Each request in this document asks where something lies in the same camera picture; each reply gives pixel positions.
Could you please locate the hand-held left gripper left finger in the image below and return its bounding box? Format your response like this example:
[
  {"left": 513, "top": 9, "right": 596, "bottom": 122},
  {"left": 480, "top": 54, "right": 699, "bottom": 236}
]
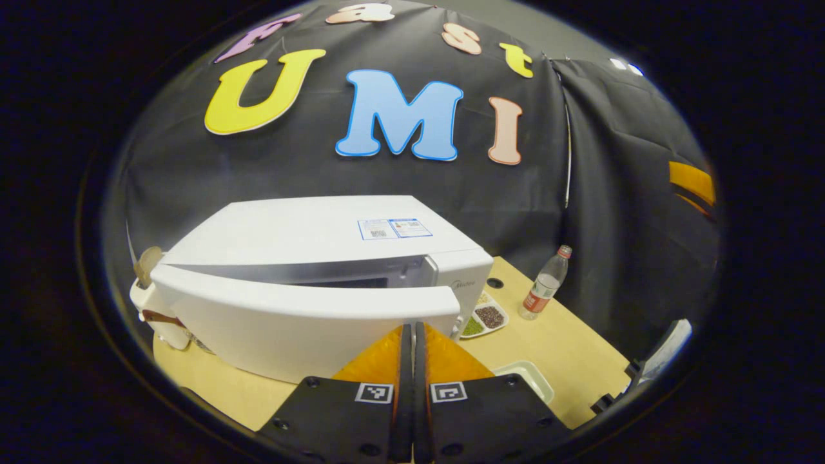
[{"left": 255, "top": 322, "right": 414, "bottom": 464}]

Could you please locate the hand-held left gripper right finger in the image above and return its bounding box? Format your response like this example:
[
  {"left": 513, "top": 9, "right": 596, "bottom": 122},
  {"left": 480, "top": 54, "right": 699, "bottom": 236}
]
[{"left": 413, "top": 322, "right": 574, "bottom": 464}]

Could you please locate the white microwave oven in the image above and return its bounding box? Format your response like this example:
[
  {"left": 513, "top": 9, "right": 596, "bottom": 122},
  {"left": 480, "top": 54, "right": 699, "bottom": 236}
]
[{"left": 150, "top": 195, "right": 494, "bottom": 384}]

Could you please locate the pale square plate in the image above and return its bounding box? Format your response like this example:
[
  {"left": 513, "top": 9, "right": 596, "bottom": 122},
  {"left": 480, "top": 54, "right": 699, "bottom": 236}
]
[{"left": 493, "top": 361, "right": 555, "bottom": 405}]

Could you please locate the black backdrop cloth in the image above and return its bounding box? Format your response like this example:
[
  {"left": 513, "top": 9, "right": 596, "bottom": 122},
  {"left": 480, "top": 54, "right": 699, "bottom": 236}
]
[{"left": 103, "top": 0, "right": 721, "bottom": 362}]

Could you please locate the white divided bean dish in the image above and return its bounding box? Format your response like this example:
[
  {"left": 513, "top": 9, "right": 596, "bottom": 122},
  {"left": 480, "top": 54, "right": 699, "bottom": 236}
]
[{"left": 460, "top": 291, "right": 510, "bottom": 340}]

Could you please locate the clear plastic bottle red label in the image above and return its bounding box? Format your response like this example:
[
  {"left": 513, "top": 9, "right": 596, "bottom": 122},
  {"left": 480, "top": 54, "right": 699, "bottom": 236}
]
[{"left": 519, "top": 245, "right": 573, "bottom": 321}]

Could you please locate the white toaster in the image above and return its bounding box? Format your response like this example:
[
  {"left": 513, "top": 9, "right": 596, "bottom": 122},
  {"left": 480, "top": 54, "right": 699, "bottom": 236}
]
[{"left": 129, "top": 274, "right": 194, "bottom": 352}]

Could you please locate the brown bread slice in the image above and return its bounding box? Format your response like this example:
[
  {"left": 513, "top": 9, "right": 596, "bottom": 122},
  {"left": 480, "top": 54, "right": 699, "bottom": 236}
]
[{"left": 135, "top": 246, "right": 164, "bottom": 289}]

